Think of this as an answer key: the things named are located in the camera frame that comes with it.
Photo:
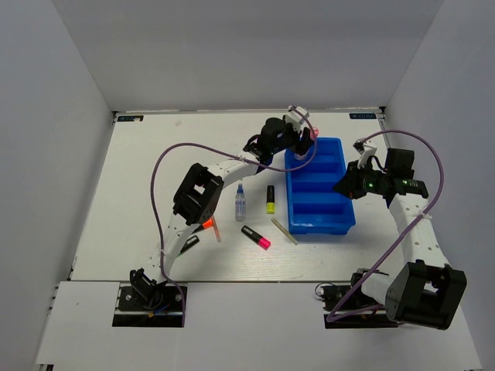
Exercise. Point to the orange highlighter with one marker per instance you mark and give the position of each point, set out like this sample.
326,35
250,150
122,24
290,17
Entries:
204,226

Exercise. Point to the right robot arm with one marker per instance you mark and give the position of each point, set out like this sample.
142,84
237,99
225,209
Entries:
427,291

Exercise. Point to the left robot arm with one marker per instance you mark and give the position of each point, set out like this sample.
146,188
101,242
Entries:
196,199

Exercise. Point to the blue compartment tray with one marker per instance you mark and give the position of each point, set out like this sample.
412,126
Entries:
313,206

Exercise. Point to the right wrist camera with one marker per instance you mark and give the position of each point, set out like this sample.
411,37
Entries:
366,149

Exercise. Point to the green highlighter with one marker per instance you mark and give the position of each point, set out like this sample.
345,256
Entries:
190,242

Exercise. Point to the clear spray bottle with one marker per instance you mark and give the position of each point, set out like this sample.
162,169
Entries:
240,204

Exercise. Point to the right table label sticker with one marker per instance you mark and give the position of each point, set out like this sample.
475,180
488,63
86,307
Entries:
362,116

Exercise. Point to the left table label sticker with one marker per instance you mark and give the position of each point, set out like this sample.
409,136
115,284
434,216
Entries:
130,118

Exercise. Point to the table label sticker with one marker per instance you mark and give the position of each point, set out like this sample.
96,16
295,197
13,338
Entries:
130,118
362,116

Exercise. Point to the orange refill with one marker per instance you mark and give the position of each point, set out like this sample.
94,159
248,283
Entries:
216,229

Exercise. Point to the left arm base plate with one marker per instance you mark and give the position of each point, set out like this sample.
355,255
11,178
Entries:
165,311

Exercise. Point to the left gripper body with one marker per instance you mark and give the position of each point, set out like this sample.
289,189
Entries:
291,140

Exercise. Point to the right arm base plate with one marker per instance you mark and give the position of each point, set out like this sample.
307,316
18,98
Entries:
340,309

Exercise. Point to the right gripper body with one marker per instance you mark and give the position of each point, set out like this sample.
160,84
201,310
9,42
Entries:
365,180

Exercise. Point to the yellow refill in clear tube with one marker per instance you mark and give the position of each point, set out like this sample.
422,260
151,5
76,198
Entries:
284,231

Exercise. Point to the pink highlighter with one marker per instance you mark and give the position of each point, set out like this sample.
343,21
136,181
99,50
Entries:
255,237

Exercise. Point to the pink patterned tube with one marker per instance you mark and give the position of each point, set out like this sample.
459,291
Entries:
313,134

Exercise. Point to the yellow highlighter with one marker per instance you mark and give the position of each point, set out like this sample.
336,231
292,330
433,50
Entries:
270,199

